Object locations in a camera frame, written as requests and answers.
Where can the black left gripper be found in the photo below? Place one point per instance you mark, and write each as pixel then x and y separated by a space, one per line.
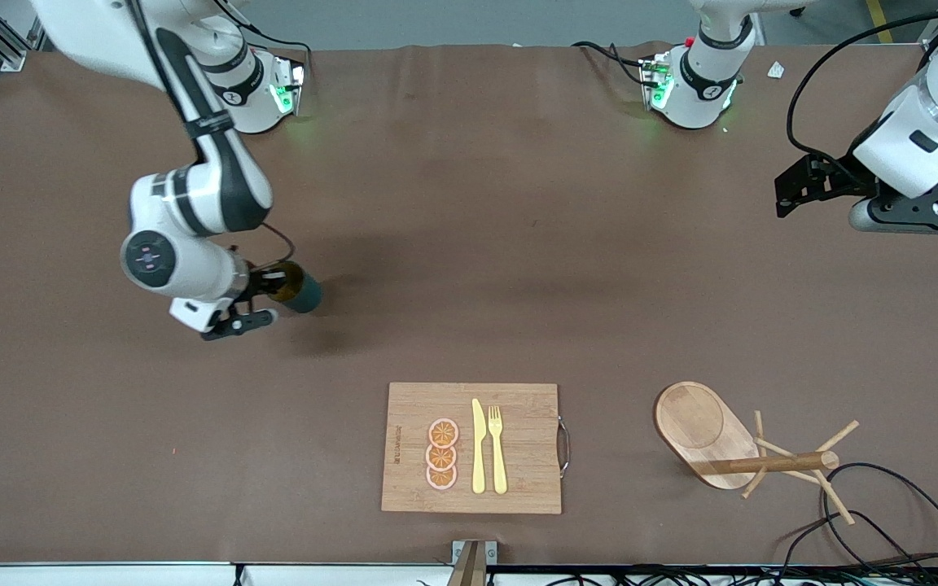
pixel 834 181

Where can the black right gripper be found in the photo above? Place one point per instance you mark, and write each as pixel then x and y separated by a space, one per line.
pixel 258 284

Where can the dark green cup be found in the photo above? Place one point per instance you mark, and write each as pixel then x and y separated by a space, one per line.
pixel 306 297

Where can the wooden mug rack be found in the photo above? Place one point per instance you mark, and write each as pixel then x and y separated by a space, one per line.
pixel 705 423

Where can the white paper scrap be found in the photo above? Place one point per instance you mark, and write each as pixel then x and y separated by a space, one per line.
pixel 776 70

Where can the table cover sheet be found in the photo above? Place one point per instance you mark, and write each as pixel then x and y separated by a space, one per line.
pixel 436 244

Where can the orange slice toy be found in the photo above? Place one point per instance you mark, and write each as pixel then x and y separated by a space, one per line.
pixel 440 458
pixel 443 433

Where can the yellow plastic knife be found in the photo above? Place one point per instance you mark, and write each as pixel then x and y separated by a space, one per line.
pixel 478 448

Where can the yellow plastic fork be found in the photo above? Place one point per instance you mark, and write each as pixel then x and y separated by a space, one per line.
pixel 497 456

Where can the bamboo cutting board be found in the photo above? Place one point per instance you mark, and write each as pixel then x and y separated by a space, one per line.
pixel 518 448

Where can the metal bracket with brown post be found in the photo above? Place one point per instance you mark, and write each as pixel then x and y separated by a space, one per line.
pixel 473 561

